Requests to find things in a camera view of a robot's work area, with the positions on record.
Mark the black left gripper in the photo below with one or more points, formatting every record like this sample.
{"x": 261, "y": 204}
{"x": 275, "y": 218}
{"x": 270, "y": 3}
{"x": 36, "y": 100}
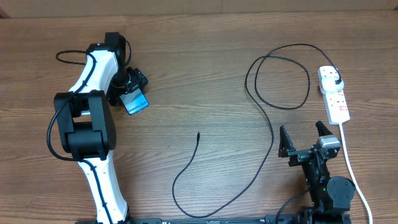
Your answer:
{"x": 136, "y": 78}

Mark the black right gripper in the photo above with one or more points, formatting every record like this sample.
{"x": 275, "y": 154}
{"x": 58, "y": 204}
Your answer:
{"x": 285, "y": 150}

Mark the blue Galaxy smartphone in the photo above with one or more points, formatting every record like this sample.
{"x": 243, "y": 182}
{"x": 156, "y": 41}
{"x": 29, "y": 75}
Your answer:
{"x": 134, "y": 102}

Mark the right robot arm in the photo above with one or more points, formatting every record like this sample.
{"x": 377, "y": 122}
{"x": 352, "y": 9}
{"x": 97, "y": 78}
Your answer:
{"x": 331, "y": 196}

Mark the white power strip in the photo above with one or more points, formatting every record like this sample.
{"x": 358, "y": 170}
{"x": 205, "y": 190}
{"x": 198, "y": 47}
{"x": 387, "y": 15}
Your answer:
{"x": 335, "y": 103}

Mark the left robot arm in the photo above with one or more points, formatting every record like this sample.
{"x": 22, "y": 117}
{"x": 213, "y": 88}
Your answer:
{"x": 86, "y": 126}

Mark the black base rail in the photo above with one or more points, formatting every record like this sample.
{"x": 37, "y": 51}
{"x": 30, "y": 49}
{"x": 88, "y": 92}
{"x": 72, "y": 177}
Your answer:
{"x": 268, "y": 219}

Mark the white charger plug adapter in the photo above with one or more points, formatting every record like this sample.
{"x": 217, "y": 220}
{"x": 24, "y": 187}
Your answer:
{"x": 331, "y": 84}

